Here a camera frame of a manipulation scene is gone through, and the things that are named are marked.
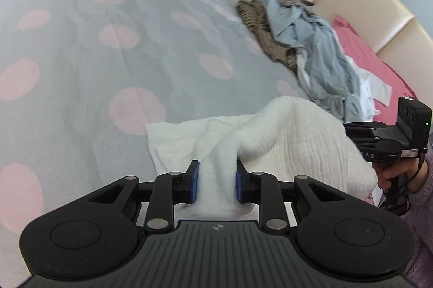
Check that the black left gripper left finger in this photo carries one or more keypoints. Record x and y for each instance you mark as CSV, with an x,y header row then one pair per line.
x,y
186,185

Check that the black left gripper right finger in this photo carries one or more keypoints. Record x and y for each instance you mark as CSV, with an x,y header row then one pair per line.
x,y
248,185

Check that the white muslin garment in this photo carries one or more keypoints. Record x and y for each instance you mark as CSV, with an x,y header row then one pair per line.
x,y
290,136

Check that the person's right hand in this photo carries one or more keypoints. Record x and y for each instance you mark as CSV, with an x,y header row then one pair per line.
x,y
416,175

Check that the white crumpled cloth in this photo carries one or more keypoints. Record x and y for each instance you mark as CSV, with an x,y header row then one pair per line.
x,y
372,89

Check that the grey crumpled garment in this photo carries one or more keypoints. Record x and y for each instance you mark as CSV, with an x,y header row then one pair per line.
x,y
323,71

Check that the purple fleece sleeve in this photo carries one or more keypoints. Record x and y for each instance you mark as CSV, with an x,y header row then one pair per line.
x,y
419,218

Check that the pink pillow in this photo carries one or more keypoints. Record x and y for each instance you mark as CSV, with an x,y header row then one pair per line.
x,y
354,46

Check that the grey pink-dotted bedspread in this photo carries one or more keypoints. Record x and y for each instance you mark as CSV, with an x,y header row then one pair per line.
x,y
82,79

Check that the brown patterned garment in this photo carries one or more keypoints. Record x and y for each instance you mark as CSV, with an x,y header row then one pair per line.
x,y
254,17

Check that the black camera box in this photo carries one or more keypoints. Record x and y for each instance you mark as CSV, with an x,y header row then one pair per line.
x,y
414,120

